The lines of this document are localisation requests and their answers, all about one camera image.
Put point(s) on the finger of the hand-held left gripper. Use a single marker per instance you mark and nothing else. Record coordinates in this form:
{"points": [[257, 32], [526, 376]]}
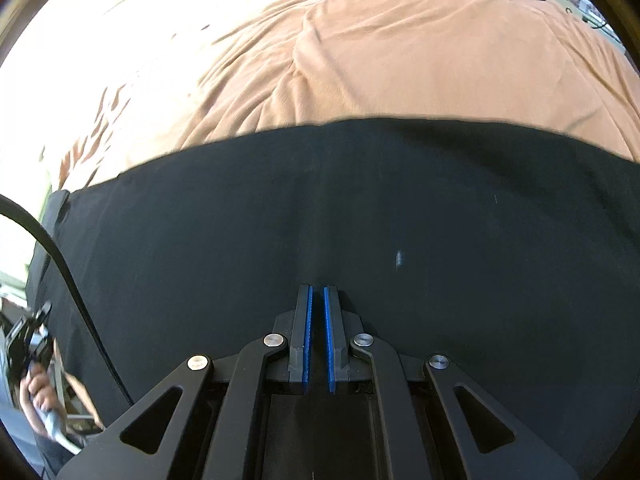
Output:
{"points": [[42, 316]]}

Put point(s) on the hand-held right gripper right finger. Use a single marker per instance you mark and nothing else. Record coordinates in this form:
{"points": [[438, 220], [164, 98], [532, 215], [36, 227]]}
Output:
{"points": [[330, 335]]}

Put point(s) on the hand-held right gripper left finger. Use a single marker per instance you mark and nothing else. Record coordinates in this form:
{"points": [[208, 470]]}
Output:
{"points": [[307, 335]]}

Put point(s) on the black pants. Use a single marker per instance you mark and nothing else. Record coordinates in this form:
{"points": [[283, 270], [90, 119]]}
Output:
{"points": [[250, 210]]}

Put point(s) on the person's left hand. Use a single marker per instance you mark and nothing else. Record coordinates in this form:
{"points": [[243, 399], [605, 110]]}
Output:
{"points": [[42, 400]]}

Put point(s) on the folded black garment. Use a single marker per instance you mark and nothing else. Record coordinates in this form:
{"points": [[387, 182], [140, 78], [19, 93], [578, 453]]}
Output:
{"points": [[52, 220]]}

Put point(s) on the bed with orange blanket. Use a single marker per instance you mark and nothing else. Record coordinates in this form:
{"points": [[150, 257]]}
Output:
{"points": [[375, 60]]}

